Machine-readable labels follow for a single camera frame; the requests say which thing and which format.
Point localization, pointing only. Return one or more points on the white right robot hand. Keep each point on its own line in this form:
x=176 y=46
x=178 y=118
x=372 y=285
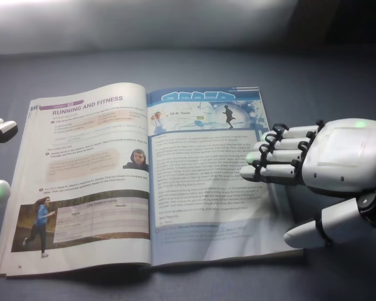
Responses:
x=338 y=153

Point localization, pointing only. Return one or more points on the open illustrated textbook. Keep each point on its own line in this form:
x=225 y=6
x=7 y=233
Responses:
x=112 y=175

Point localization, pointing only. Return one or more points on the grey table cloth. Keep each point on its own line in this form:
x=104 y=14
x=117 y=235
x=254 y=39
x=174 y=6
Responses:
x=188 y=285

